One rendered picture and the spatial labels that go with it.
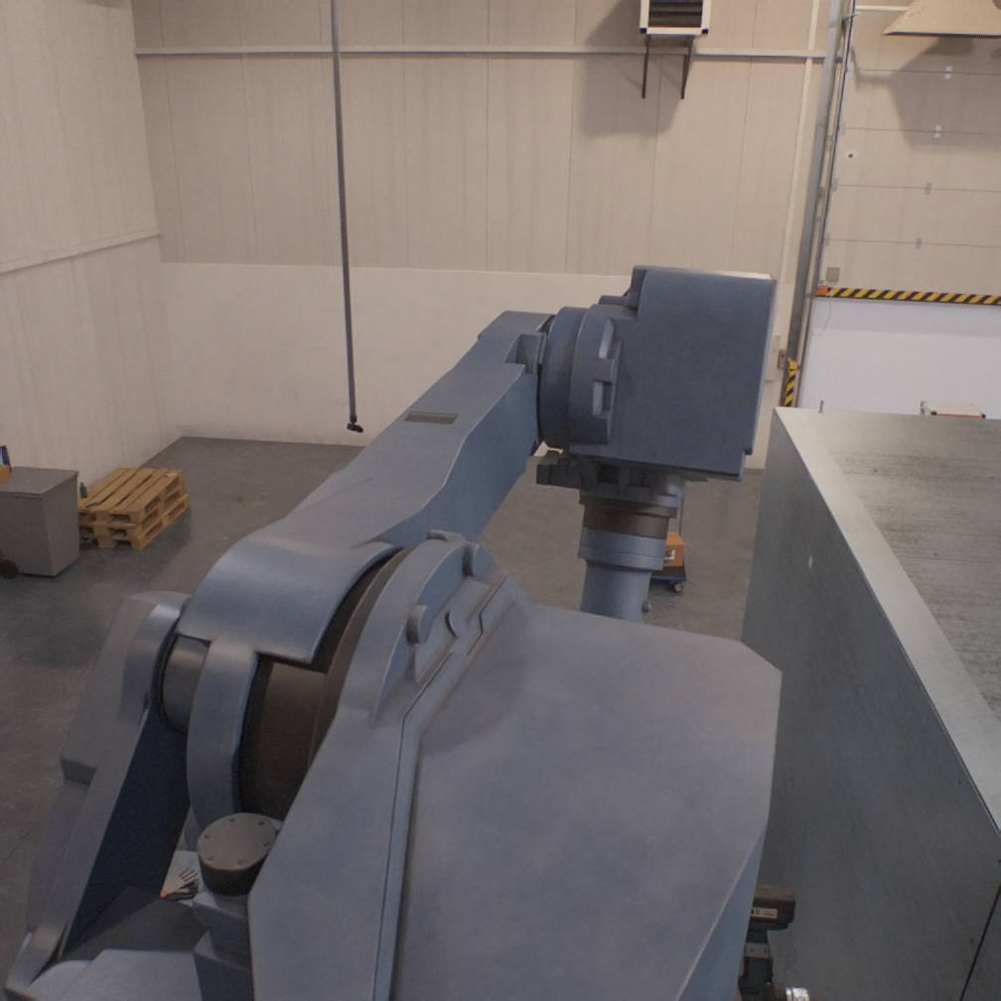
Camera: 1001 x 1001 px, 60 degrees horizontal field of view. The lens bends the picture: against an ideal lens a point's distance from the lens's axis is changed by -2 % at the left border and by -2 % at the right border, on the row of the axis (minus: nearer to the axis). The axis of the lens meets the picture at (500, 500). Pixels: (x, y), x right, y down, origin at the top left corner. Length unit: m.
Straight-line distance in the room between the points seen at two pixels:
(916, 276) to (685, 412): 10.46
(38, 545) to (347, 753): 8.86
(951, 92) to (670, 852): 11.37
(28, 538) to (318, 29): 6.67
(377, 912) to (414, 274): 11.18
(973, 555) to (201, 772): 1.96
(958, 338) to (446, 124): 6.83
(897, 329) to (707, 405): 10.73
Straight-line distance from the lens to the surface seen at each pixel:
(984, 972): 1.61
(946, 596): 2.15
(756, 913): 1.84
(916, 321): 12.19
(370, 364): 12.04
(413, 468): 1.09
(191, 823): 5.34
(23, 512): 9.36
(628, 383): 1.47
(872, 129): 11.55
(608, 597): 1.65
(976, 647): 1.98
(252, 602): 0.77
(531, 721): 0.69
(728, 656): 0.79
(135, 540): 9.92
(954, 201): 11.87
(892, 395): 12.36
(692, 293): 1.48
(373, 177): 11.67
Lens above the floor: 4.12
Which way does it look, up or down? 23 degrees down
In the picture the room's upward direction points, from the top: 1 degrees clockwise
